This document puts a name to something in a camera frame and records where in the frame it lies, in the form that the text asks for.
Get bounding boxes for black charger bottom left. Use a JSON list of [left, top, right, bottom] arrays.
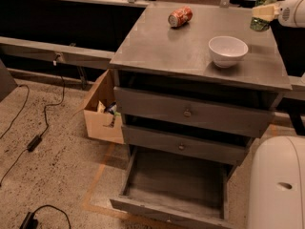
[[19, 204, 71, 229]]

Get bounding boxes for green soda can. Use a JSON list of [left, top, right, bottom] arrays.
[[250, 0, 277, 31]]

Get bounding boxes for items inside cardboard box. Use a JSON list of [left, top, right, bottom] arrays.
[[97, 101, 121, 128]]

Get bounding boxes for cardboard box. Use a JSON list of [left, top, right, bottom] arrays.
[[75, 70, 124, 144]]

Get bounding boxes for grey drawer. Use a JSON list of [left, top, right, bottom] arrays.
[[111, 147, 234, 229], [122, 125, 248, 165], [114, 87, 274, 137]]

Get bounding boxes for top grey drawer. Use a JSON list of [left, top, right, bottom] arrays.
[[114, 87, 274, 137]]

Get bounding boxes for orange soda can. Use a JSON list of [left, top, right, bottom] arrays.
[[168, 6, 193, 28]]

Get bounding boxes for black power adapter with cable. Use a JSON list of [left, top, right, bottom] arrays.
[[0, 55, 67, 188]]

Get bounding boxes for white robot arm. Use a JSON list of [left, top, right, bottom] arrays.
[[247, 0, 305, 229]]

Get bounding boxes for white bowl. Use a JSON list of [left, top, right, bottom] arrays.
[[208, 36, 249, 68]]

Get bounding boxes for grey drawer cabinet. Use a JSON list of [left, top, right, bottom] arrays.
[[111, 3, 292, 151]]

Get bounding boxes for bottom grey drawer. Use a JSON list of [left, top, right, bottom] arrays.
[[111, 147, 234, 229]]

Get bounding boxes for middle grey drawer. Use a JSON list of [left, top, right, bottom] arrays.
[[122, 125, 248, 165]]

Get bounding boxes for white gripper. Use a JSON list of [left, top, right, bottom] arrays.
[[252, 0, 305, 28]]

